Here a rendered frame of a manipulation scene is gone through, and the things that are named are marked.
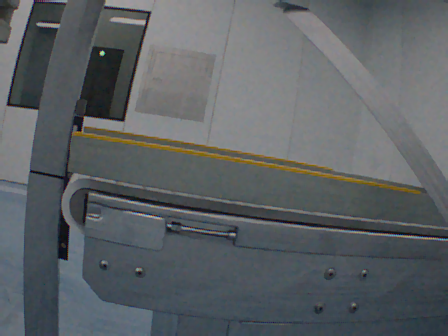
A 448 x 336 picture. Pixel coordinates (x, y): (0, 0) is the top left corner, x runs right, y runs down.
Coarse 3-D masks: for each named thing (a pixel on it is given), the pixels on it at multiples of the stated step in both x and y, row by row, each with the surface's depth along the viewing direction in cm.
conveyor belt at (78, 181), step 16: (80, 176) 52; (112, 192) 50; (128, 192) 50; (144, 192) 51; (160, 192) 51; (176, 192) 53; (64, 208) 49; (208, 208) 52; (224, 208) 52; (240, 208) 52; (256, 208) 53; (272, 208) 54; (336, 224) 54; (352, 224) 55; (368, 224) 55; (384, 224) 56; (400, 224) 56; (416, 224) 59
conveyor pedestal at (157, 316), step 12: (156, 312) 71; (156, 324) 70; (168, 324) 60; (180, 324) 55; (192, 324) 55; (204, 324) 56; (216, 324) 56; (288, 324) 57; (300, 324) 58; (312, 324) 58; (324, 324) 58; (336, 324) 59; (348, 324) 59; (360, 324) 59; (372, 324) 60; (384, 324) 60; (396, 324) 61; (408, 324) 61; (420, 324) 62; (432, 324) 62; (444, 324) 63
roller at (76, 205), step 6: (78, 192) 49; (84, 192) 49; (102, 192) 58; (72, 198) 49; (78, 198) 49; (84, 198) 49; (72, 204) 49; (78, 204) 49; (84, 204) 49; (72, 210) 49; (78, 210) 49; (84, 210) 49; (78, 216) 49; (84, 216) 49; (78, 222) 49; (84, 222) 49
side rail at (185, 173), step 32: (96, 160) 48; (128, 160) 48; (160, 160) 49; (192, 160) 49; (224, 160) 50; (192, 192) 50; (224, 192) 50; (256, 192) 51; (288, 192) 51; (320, 192) 52; (352, 192) 53; (384, 192) 53
